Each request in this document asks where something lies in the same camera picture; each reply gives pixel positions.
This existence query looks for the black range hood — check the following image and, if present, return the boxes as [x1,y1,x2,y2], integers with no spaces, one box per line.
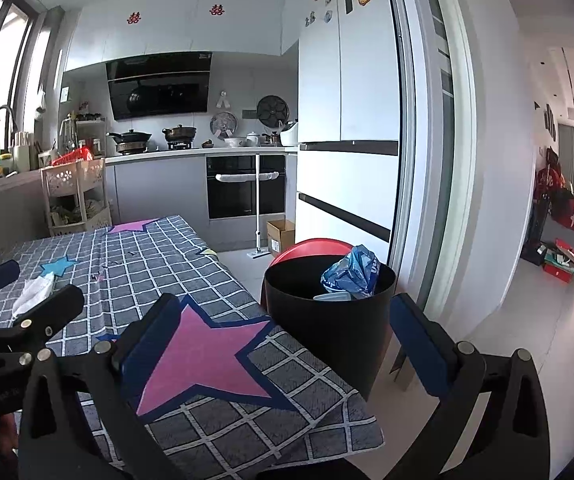
[106,51,214,121]

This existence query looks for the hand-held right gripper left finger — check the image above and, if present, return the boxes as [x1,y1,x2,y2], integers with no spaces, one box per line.
[17,292,183,480]

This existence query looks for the white upper cabinets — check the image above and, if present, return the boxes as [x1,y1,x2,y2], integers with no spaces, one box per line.
[64,0,300,72]

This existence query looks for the grey kitchen base cabinet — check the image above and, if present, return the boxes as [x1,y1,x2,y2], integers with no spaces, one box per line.
[104,155,208,233]

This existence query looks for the round metal steamer rack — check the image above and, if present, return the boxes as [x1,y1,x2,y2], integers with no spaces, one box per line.
[210,111,238,139]

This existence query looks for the dark cooking pot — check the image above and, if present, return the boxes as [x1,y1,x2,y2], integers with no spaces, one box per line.
[162,125,199,150]

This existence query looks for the grey checkered star tablecloth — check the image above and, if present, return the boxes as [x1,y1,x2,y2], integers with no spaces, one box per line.
[0,215,385,480]

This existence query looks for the white mop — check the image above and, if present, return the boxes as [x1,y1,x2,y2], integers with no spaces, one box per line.
[246,154,271,261]

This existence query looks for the black wok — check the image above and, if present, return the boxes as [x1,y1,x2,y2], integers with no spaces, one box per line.
[107,129,152,153]

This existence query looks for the kitchen faucet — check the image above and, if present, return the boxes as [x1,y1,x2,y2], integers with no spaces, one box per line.
[0,105,18,161]

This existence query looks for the beige storage cart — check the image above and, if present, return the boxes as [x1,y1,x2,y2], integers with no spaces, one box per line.
[41,157,114,236]

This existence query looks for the white sliding door frame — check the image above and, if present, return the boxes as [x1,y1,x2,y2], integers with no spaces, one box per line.
[392,0,478,311]

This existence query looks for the kitchen window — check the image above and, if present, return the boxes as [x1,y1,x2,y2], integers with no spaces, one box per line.
[0,0,52,171]

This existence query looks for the black trash bin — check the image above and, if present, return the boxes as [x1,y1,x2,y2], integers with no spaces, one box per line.
[262,254,397,401]

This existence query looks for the white utensil holder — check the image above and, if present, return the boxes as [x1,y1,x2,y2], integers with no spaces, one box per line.
[12,131,32,171]

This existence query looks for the white tissue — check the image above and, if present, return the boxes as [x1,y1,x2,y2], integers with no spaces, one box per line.
[12,275,55,318]

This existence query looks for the blue plastic bag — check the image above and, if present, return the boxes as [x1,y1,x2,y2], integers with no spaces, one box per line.
[320,245,380,297]

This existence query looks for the white refrigerator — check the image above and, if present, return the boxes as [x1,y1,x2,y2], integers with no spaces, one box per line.
[294,0,403,261]

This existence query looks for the black box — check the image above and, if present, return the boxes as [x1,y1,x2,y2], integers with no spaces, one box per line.
[521,241,548,267]

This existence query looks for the red plastic basket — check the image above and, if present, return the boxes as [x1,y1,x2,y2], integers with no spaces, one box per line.
[51,149,92,167]

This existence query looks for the red flat box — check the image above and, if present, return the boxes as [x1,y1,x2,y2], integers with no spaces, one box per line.
[542,261,574,284]

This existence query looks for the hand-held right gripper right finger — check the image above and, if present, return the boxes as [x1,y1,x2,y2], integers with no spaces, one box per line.
[389,292,565,480]

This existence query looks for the cardboard box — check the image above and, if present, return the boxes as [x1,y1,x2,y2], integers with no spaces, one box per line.
[266,219,296,257]

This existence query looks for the red stool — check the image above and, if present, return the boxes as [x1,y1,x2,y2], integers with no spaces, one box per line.
[268,239,355,268]

